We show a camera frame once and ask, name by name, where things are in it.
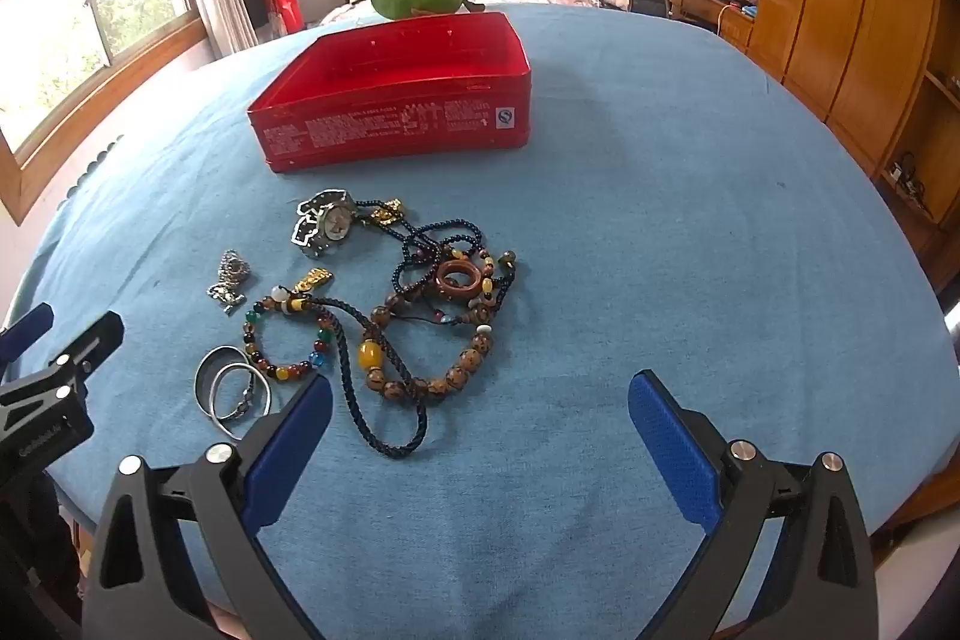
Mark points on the silver wristwatch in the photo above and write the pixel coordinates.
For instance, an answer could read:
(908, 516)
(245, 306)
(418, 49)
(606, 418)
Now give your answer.
(334, 224)

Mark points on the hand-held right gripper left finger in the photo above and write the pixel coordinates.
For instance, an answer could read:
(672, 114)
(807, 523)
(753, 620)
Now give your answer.
(289, 452)

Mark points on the red tin box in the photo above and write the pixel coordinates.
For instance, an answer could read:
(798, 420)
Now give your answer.
(375, 123)

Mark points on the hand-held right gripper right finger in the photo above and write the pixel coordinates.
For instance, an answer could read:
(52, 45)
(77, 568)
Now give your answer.
(671, 452)

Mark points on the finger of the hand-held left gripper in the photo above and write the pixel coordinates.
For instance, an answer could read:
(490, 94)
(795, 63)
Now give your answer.
(26, 326)
(94, 340)

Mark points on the silver bangle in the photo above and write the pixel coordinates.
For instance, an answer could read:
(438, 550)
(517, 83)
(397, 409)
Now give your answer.
(264, 396)
(201, 381)

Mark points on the wooden desk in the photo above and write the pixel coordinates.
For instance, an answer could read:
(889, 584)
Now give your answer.
(705, 6)

